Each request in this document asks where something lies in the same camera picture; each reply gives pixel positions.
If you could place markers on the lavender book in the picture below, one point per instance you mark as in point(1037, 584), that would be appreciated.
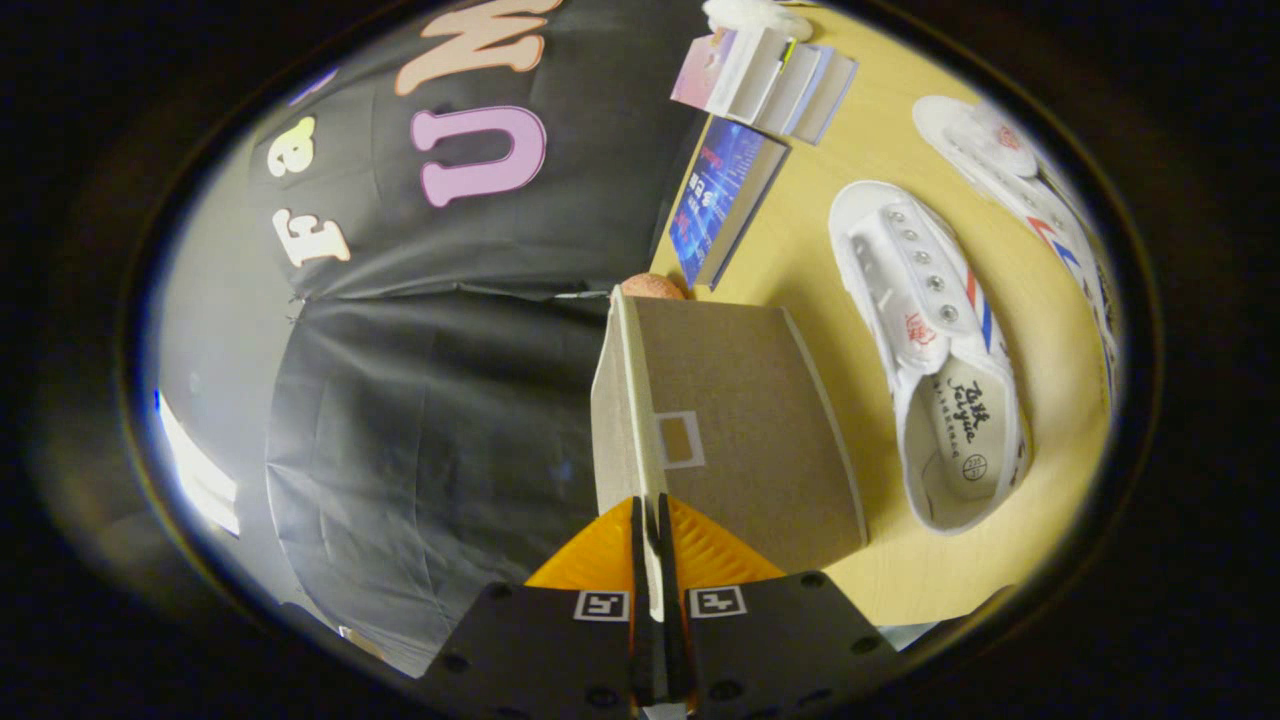
point(832, 95)

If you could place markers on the black backdrop cloth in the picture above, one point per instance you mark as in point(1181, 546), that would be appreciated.
point(450, 400)

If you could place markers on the thin book with yellow edge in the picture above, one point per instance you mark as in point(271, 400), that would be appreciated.
point(800, 90)

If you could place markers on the pink book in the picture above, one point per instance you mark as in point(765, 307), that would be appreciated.
point(735, 70)

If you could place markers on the pink sponge ball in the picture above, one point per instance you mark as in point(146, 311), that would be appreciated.
point(655, 288)

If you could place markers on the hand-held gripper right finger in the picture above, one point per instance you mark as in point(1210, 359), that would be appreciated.
point(665, 560)

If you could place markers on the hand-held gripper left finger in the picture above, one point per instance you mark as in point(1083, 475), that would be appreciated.
point(638, 600)

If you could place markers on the white plush toy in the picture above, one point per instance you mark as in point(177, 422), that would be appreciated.
point(750, 15)

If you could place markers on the brown cardboard storage box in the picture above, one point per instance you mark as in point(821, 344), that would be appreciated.
point(740, 420)

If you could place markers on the blue book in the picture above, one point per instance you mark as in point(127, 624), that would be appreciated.
point(722, 195)

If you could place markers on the white canvas shoe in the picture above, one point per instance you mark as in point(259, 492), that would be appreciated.
point(930, 330)
point(1010, 160)

